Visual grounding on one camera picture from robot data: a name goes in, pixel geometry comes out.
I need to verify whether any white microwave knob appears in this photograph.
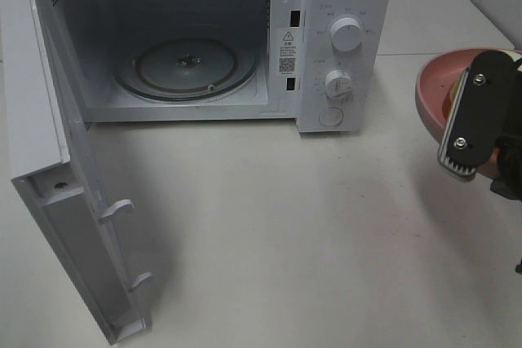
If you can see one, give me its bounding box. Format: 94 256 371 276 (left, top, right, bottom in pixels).
325 70 353 99
330 15 363 52

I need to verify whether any glass microwave turntable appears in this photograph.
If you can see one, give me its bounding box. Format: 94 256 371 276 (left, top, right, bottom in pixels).
114 37 259 102

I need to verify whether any pink round plate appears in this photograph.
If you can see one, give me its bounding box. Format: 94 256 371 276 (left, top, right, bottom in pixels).
415 48 521 183

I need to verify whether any white warning label sticker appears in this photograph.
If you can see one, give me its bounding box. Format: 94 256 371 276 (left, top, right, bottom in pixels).
276 27 303 77

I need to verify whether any round white door button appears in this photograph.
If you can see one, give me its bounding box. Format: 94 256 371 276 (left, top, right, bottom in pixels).
319 108 343 127

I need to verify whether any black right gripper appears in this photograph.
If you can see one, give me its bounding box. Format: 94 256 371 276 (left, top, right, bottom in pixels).
490 138 521 200

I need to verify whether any white microwave oven body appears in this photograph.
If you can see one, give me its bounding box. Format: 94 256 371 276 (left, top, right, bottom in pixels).
61 0 388 133

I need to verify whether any white microwave door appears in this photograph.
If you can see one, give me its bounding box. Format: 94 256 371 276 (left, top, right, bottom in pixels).
1 0 151 344

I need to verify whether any white bread sandwich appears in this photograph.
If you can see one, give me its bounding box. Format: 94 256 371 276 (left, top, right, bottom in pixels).
424 47 521 124

